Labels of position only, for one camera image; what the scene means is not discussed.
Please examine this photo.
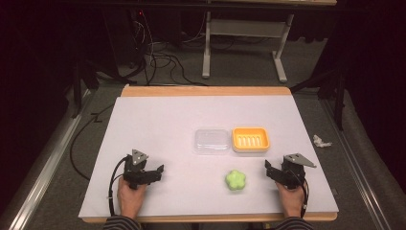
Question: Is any person's left hand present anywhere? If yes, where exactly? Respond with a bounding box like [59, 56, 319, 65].
[116, 176, 148, 220]

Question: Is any bundle of black floor cables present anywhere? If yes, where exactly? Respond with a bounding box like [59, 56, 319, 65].
[127, 9, 210, 87]

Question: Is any black floor cable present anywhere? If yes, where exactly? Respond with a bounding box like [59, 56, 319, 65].
[69, 104, 115, 182]

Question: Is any silver metal floor rail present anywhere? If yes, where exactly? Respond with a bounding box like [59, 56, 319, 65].
[320, 99, 392, 230]
[0, 88, 94, 230]

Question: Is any orange soap dish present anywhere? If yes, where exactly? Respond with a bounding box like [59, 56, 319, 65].
[231, 126, 271, 154]

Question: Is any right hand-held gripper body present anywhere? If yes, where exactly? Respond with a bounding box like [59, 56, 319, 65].
[279, 152, 318, 191]

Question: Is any crumpled white paper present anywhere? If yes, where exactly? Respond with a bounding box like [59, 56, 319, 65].
[312, 134, 333, 149]

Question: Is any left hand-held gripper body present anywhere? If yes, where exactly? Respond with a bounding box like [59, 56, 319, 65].
[123, 149, 155, 190]

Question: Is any white metal desk frame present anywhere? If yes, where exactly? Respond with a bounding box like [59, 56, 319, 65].
[201, 11, 295, 84]

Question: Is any white table mat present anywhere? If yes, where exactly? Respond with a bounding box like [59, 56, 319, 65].
[78, 95, 340, 219]

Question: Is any clear plastic soap dish lid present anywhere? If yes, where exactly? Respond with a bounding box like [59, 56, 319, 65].
[192, 127, 232, 156]

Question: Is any right hand-held gripper black cable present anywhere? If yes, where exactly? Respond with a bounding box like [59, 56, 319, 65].
[295, 175, 310, 219]

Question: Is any green flower-shaped soap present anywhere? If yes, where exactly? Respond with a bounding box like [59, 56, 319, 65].
[224, 169, 249, 193]

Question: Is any left hand-held gripper black cable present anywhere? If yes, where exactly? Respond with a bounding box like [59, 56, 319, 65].
[107, 155, 129, 218]

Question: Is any person's right hand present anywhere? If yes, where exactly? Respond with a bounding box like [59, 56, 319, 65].
[275, 181, 306, 219]

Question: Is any hand-held gripper black cable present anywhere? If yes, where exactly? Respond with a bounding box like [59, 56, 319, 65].
[107, 155, 129, 218]
[295, 175, 310, 219]

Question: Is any black metal stand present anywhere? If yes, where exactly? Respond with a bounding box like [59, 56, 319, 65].
[289, 68, 348, 132]
[70, 58, 101, 120]

